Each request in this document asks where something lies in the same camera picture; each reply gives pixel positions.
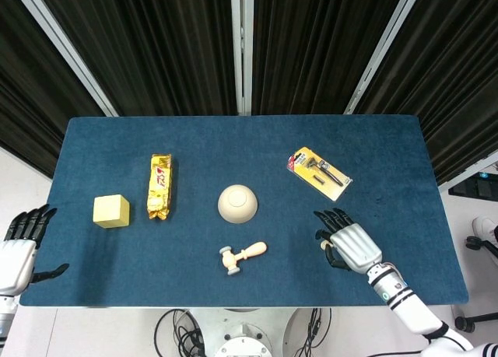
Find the wooden toy hammer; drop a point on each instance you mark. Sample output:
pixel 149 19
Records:
pixel 233 259

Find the yellow foil snack packet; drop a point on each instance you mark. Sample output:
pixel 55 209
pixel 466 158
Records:
pixel 159 186

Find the beige upturned bowl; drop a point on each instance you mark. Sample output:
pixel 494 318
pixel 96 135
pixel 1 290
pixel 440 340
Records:
pixel 237 203

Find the wooden button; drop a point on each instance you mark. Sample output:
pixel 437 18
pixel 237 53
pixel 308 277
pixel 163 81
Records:
pixel 323 245

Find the white shoe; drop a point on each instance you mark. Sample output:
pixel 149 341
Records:
pixel 482 226

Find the black office chair base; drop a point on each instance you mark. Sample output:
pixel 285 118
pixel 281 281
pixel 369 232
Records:
pixel 475 242

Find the black pleated curtain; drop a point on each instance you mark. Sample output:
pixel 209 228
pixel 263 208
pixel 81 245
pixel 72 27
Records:
pixel 155 42
pixel 459 81
pixel 23 100
pixel 311 42

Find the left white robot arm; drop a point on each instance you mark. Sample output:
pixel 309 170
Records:
pixel 7 314

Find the white metal frame beam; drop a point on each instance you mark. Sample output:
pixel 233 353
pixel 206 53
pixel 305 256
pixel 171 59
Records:
pixel 455 178

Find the black device with teal light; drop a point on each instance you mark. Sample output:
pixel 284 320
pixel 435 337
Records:
pixel 474 187

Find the yellow cube block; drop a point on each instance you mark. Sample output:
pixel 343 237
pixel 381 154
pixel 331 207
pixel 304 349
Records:
pixel 111 211

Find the blue felt table mat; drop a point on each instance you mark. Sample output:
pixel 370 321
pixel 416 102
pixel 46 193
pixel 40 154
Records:
pixel 194 139

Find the white metal frame post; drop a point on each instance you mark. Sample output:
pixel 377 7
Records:
pixel 61 42
pixel 386 42
pixel 241 42

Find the razor in yellow blister pack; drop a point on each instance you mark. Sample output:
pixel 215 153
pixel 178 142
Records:
pixel 319 174

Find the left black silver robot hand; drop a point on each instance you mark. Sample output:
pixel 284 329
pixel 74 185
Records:
pixel 17 265

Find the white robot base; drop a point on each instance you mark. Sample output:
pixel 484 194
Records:
pixel 243 345

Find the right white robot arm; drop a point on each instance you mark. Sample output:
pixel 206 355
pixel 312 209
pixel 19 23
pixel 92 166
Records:
pixel 412 310

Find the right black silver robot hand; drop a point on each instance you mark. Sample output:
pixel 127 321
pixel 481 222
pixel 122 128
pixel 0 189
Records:
pixel 356 248

